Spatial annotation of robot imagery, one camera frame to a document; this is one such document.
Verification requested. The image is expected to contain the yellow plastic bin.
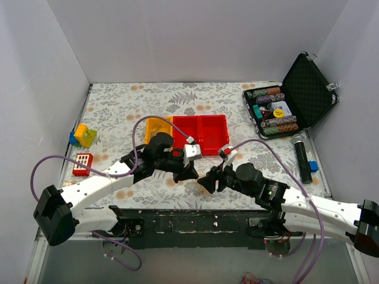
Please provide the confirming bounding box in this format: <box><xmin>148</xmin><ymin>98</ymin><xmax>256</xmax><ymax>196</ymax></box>
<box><xmin>144</xmin><ymin>118</ymin><xmax>173</xmax><ymax>144</ymax></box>

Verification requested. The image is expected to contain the red plastic bin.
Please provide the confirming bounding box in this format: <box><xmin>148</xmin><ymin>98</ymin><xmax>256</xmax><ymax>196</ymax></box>
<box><xmin>173</xmin><ymin>115</ymin><xmax>203</xmax><ymax>152</ymax></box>
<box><xmin>199</xmin><ymin>115</ymin><xmax>229</xmax><ymax>156</ymax></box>

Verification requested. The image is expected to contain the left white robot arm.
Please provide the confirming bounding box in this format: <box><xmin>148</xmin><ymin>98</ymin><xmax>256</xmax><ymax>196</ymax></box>
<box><xmin>33</xmin><ymin>133</ymin><xmax>201</xmax><ymax>246</ymax></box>

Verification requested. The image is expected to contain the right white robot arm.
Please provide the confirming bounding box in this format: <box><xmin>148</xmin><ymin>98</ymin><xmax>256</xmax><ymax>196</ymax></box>
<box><xmin>198</xmin><ymin>163</ymin><xmax>378</xmax><ymax>257</ymax></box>

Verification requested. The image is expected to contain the floral table mat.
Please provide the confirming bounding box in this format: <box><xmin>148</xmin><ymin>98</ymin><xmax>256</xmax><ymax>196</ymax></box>
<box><xmin>56</xmin><ymin>81</ymin><xmax>329</xmax><ymax>210</ymax></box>

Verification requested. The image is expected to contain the black microphone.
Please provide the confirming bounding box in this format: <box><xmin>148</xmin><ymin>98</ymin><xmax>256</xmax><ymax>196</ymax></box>
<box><xmin>291</xmin><ymin>134</ymin><xmax>313</xmax><ymax>184</ymax></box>

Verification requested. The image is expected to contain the black poker chip case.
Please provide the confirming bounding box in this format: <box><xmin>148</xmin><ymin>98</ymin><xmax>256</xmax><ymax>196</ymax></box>
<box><xmin>242</xmin><ymin>52</ymin><xmax>339</xmax><ymax>140</ymax></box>

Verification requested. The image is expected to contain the small blue toy block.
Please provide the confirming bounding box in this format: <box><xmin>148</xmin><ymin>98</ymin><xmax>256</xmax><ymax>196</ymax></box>
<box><xmin>309</xmin><ymin>161</ymin><xmax>319</xmax><ymax>173</ymax></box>

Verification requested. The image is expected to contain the yellow green blue block stack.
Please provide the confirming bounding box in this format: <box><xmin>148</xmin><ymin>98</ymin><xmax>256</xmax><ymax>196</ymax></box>
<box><xmin>69</xmin><ymin>124</ymin><xmax>97</xmax><ymax>148</ymax></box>

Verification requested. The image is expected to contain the red white window block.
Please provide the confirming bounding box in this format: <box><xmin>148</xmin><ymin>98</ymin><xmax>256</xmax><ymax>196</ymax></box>
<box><xmin>72</xmin><ymin>153</ymin><xmax>94</xmax><ymax>177</ymax></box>

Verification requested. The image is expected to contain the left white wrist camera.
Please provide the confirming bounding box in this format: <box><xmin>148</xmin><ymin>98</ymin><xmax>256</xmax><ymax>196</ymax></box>
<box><xmin>183</xmin><ymin>136</ymin><xmax>202</xmax><ymax>166</ymax></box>

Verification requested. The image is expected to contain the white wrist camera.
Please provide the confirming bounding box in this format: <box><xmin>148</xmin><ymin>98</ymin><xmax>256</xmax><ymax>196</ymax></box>
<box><xmin>219</xmin><ymin>144</ymin><xmax>237</xmax><ymax>170</ymax></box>
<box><xmin>183</xmin><ymin>136</ymin><xmax>202</xmax><ymax>166</ymax></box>

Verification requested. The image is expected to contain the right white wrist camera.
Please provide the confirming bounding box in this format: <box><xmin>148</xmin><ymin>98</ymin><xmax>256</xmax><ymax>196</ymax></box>
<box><xmin>219</xmin><ymin>144</ymin><xmax>237</xmax><ymax>170</ymax></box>

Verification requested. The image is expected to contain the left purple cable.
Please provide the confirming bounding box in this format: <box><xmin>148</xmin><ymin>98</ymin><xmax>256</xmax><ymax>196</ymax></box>
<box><xmin>30</xmin><ymin>115</ymin><xmax>195</xmax><ymax>272</ymax></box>

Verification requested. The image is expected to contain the purple cable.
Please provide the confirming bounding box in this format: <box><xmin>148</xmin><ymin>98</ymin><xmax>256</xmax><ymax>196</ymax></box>
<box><xmin>30</xmin><ymin>115</ymin><xmax>195</xmax><ymax>272</ymax></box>
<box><xmin>226</xmin><ymin>138</ymin><xmax>326</xmax><ymax>284</ymax></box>

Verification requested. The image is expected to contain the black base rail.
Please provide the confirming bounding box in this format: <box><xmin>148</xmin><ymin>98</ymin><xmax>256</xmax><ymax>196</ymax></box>
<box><xmin>88</xmin><ymin>208</ymin><xmax>326</xmax><ymax>251</ymax></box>

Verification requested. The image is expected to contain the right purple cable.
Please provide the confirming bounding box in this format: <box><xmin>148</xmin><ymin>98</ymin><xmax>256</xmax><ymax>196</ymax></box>
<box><xmin>226</xmin><ymin>138</ymin><xmax>326</xmax><ymax>284</ymax></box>

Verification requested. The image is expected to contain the wire bundle on floor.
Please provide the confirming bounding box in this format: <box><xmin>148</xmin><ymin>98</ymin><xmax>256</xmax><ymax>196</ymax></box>
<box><xmin>240</xmin><ymin>271</ymin><xmax>275</xmax><ymax>284</ymax></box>

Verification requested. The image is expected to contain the aluminium frame rail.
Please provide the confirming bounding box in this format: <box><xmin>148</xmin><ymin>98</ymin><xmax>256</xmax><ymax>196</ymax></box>
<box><xmin>24</xmin><ymin>234</ymin><xmax>105</xmax><ymax>283</ymax></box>

